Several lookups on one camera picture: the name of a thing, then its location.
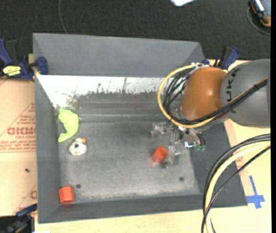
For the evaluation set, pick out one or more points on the orange block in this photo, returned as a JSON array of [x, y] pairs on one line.
[[159, 154], [66, 194]]

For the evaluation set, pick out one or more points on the grey metal bin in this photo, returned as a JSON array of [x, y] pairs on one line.
[[118, 159]]

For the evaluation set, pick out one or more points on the white and orange toy animal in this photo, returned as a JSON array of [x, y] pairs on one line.
[[77, 148]]

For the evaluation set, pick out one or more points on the lime green cloth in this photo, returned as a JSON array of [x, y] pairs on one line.
[[68, 125]]

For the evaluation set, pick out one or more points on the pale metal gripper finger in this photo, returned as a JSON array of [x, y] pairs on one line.
[[160, 129], [175, 157]]

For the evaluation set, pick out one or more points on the brown cardboard board, red print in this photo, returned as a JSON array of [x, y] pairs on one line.
[[11, 120]]

